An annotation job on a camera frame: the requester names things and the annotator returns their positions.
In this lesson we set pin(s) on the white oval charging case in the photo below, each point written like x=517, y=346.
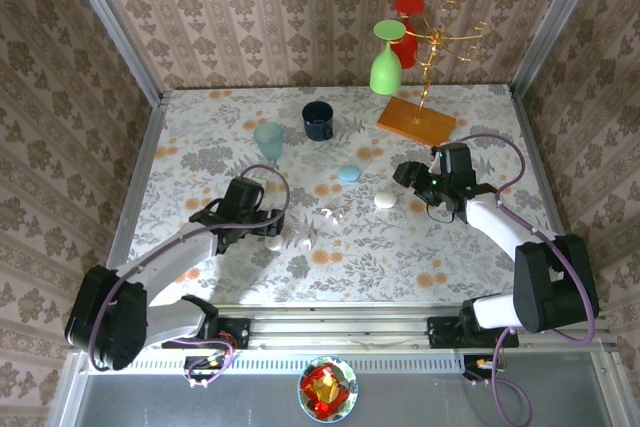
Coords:
x=274, y=245
x=385, y=200

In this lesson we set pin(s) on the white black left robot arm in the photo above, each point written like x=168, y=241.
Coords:
x=175, y=257

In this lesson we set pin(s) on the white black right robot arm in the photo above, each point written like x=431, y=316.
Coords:
x=500, y=227

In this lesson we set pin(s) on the teal frosted tumbler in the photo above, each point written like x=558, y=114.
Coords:
x=268, y=139

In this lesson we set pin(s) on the gold glass rack wooden base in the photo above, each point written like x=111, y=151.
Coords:
x=400, y=114

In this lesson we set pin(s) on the dark navy mug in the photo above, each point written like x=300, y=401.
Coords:
x=317, y=122

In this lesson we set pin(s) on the green wine glass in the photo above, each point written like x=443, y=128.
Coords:
x=385, y=69

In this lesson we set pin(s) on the floral tablecloth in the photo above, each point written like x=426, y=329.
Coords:
x=350, y=272

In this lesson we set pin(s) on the red wine glass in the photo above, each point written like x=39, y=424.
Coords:
x=410, y=4

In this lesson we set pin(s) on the black power connector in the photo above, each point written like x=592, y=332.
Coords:
x=475, y=364
x=200, y=363

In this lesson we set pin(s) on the red gold foil candies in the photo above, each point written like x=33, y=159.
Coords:
x=325, y=389

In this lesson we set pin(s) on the patterned ceramic bowl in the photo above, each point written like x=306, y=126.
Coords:
x=305, y=397

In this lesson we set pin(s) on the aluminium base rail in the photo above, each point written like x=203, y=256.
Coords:
x=340, y=329

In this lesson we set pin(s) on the aluminium frame post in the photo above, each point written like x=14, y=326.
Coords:
x=555, y=22
x=115, y=27

